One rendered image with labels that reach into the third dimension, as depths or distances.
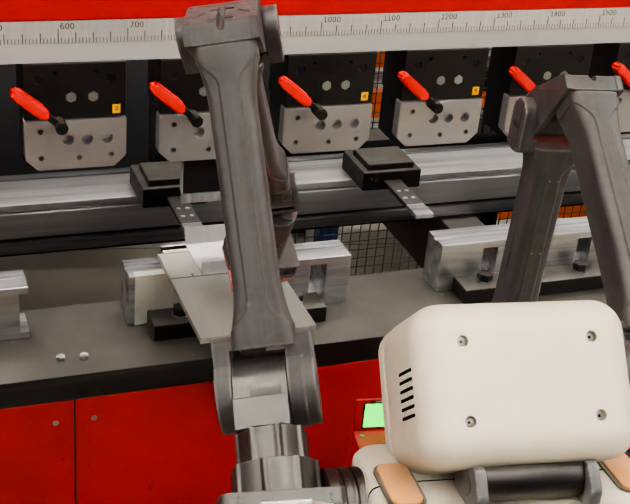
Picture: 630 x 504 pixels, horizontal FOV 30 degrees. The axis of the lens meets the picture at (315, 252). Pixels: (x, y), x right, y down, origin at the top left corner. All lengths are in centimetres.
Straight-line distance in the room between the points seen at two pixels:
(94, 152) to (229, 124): 66
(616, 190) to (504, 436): 43
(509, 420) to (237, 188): 35
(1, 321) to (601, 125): 99
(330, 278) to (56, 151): 55
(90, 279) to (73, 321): 189
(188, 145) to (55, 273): 213
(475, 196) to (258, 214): 130
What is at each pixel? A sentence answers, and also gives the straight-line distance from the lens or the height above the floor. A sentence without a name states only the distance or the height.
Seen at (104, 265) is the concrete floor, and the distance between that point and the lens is 397.
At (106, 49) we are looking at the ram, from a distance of 176.
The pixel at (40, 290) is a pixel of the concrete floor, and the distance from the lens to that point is 383.
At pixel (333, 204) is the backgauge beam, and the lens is 229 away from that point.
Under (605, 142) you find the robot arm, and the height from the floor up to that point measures 142.
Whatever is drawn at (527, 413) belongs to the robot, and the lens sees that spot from 107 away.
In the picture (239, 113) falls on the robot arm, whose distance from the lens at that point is 117.
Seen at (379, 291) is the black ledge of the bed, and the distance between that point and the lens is 213.
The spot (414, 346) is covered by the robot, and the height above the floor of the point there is 136.
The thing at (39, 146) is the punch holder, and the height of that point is 121.
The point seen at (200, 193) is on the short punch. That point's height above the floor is 110.
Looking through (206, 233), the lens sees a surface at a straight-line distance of 197.
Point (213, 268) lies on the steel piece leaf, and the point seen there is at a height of 101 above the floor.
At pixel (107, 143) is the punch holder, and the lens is 180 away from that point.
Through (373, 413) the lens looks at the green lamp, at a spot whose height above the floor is 82.
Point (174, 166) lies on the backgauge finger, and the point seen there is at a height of 103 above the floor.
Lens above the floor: 192
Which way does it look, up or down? 28 degrees down
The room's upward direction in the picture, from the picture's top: 6 degrees clockwise
